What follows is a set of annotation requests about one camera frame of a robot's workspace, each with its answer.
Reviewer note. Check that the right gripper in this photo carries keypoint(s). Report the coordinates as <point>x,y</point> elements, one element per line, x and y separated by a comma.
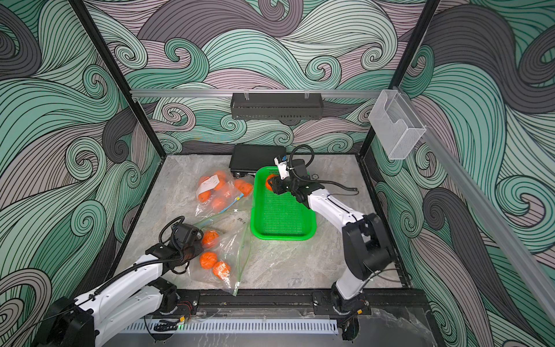
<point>274,185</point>

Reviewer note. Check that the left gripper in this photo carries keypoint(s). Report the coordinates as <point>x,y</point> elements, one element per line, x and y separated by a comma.
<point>198,246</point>

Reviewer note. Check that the orange taken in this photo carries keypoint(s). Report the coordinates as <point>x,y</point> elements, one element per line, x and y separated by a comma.
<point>210,239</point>
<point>271,180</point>

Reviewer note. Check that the green plastic basket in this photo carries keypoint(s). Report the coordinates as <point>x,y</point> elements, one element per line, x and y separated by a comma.
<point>279,217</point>

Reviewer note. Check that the green printed zip-top bag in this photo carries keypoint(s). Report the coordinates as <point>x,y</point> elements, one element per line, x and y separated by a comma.
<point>234,248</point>

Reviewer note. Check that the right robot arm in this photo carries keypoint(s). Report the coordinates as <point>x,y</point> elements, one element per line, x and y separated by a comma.
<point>367,248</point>

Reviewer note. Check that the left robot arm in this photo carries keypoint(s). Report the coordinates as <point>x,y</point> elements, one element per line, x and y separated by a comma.
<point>95,317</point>

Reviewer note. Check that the orange in bag upper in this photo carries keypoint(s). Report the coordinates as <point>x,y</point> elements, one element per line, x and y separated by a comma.
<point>207,260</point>

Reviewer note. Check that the orange in bag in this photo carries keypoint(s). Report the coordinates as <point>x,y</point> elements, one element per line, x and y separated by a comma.
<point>207,260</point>
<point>221,270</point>

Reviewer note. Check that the orange in bag lower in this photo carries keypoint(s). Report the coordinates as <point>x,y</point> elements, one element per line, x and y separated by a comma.
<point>221,270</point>

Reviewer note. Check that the clear bag of oranges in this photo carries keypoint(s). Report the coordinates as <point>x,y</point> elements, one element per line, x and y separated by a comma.
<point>218,190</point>

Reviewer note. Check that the black flat box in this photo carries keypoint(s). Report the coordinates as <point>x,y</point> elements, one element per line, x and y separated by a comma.
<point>248,159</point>

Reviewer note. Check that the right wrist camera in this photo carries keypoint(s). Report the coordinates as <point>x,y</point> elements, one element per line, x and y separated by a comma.
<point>282,166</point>

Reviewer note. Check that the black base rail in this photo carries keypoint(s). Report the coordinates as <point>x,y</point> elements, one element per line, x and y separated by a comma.
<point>316,301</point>

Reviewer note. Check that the black wall shelf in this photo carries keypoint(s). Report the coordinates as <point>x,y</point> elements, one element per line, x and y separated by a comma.
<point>281,107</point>

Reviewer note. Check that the aluminium wall rail back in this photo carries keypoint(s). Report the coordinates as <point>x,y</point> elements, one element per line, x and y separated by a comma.
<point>228,93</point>

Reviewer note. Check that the aluminium wall rail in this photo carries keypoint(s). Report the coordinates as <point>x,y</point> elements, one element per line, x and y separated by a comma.
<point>540,285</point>
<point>228,93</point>

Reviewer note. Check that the clear acrylic wall holder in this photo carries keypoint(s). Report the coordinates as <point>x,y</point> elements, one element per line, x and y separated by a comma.
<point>396,124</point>

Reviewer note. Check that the white slotted cable duct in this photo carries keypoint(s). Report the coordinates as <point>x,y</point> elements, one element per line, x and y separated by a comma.
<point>237,326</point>

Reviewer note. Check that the aluminium wall rail right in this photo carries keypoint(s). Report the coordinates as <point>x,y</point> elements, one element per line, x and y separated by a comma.
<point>540,285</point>

